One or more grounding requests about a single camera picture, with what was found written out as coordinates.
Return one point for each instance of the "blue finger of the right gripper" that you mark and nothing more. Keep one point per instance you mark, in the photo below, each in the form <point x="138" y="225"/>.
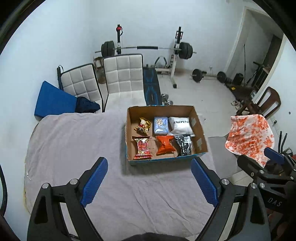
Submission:
<point x="274" y="155"/>
<point x="259" y="174"/>

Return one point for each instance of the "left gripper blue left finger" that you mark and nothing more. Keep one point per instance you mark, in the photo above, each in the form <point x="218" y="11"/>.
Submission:
<point x="47" y="220"/>

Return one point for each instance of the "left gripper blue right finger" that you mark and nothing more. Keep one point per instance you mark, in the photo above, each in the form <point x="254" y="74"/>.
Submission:
<point x="250" y="222"/>

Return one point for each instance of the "black foil packet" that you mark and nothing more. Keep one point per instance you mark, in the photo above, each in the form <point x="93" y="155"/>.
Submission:
<point x="185" y="144"/>

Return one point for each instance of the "white soft pouch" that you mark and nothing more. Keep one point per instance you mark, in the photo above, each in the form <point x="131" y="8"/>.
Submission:
<point x="180" y="126"/>

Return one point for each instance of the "orange snack packet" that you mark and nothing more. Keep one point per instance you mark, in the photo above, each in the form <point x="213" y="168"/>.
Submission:
<point x="165" y="145"/>

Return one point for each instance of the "light blue tissue pack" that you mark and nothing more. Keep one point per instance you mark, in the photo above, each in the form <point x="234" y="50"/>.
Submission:
<point x="161" y="126"/>

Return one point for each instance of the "dark red snack packet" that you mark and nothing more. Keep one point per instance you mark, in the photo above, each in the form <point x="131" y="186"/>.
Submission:
<point x="142" y="148"/>

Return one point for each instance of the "yellow snack packet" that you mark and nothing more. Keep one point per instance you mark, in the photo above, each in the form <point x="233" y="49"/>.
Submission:
<point x="143" y="126"/>

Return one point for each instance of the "orange white patterned cloth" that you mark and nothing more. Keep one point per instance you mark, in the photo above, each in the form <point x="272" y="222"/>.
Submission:
<point x="249" y="135"/>

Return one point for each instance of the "grey plastic chair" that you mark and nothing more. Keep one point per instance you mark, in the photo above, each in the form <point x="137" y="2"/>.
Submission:
<point x="225" y="162"/>

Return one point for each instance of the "brown wooden chair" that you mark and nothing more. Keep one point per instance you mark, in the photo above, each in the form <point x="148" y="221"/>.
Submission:
<point x="267" y="105"/>

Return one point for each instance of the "grey table cloth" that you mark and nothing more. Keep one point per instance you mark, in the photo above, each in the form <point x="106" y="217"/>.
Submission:
<point x="161" y="197"/>

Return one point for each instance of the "dark fleece clothing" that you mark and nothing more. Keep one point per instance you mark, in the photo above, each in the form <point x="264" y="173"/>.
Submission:
<point x="154" y="237"/>

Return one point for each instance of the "open cardboard box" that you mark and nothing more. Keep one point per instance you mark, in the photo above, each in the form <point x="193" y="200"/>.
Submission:
<point x="199" y="144"/>

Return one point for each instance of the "floor barbell with plates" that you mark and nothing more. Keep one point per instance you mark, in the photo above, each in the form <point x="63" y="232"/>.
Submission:
<point x="198" y="75"/>

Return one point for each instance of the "dark blue cloth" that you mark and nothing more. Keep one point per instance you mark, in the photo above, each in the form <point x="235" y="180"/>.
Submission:
<point x="83" y="105"/>

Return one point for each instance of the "blue foam cushion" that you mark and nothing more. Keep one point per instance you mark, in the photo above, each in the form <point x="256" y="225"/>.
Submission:
<point x="53" y="101"/>

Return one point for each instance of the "black blue weight bench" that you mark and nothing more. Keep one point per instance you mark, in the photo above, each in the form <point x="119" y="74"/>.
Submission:
<point x="152" y="91"/>

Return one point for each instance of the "white barbell rack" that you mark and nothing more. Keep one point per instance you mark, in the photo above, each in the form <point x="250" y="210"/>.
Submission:
<point x="173" y="61"/>

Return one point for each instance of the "white quilted chair left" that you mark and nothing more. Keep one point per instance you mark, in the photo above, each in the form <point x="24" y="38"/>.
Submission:
<point x="81" y="81"/>

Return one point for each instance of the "white quilted chair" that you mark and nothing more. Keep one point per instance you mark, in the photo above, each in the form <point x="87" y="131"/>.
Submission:
<point x="124" y="81"/>
<point x="81" y="81"/>

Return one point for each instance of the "white quilted chair right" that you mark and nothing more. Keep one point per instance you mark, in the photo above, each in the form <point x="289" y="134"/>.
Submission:
<point x="124" y="81"/>

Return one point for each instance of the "racked barbell with plates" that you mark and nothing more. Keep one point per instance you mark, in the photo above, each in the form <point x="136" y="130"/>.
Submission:
<point x="184" y="51"/>

